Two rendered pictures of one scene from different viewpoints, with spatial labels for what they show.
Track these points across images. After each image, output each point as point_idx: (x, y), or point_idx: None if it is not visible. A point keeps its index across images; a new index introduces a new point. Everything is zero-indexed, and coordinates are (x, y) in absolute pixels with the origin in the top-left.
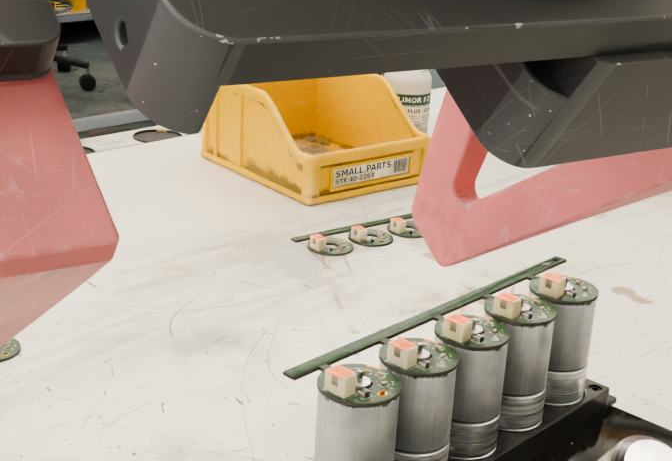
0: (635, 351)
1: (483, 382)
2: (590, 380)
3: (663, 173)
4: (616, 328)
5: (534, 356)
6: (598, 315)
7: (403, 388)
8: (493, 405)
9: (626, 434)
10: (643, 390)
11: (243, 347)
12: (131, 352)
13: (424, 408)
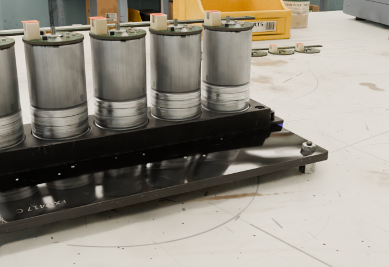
0: (344, 110)
1: (113, 67)
2: (261, 103)
3: None
4: (342, 99)
5: (175, 61)
6: (336, 92)
7: (28, 55)
8: (127, 88)
9: (270, 139)
10: (328, 128)
11: (88, 88)
12: (25, 86)
13: (42, 72)
